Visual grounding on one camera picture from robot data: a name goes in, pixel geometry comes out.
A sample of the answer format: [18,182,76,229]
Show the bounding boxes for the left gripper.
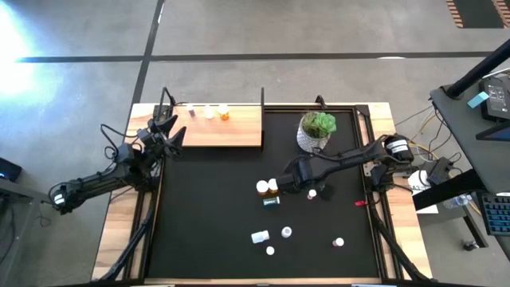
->
[135,115,186,163]

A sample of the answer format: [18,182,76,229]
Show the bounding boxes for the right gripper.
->
[277,156,336,202]

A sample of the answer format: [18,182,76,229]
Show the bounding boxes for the white bottle tan label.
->
[250,230,270,245]

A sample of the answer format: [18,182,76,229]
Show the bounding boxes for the succulent in white patterned pot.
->
[295,110,338,154]

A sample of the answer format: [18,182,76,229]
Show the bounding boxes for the black table mat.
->
[145,108,382,279]

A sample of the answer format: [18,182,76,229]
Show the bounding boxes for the white printed paper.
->
[406,170,439,215]

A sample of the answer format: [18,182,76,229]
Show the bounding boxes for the black controller box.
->
[428,156,453,184]

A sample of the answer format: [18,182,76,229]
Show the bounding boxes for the clear plastic water bottle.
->
[442,194,473,210]

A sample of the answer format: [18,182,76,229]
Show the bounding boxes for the grey side table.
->
[0,177,66,287]

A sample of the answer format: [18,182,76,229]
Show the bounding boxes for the black device blue light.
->
[0,157,23,183]

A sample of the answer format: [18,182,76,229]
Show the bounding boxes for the dark grey side desk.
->
[412,67,510,260]

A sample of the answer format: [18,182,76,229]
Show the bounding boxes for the teal block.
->
[466,91,490,109]

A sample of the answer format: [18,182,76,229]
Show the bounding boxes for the backlit black keyboard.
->
[479,192,510,237]

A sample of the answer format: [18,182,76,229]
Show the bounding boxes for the black pole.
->
[444,38,510,99]

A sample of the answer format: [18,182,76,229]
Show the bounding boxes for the black power adapter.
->
[477,74,510,122]

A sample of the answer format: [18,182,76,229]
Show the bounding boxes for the dark floor mat striped edges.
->
[445,0,510,29]

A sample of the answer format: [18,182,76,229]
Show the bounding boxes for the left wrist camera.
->
[137,128,155,147]

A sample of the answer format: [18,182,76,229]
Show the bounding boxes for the wooden shelf black frame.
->
[153,86,266,151]

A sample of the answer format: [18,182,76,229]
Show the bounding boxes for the black metal rig frame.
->
[90,93,437,287]

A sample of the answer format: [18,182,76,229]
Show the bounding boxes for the grey floor cable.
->
[394,104,435,128]

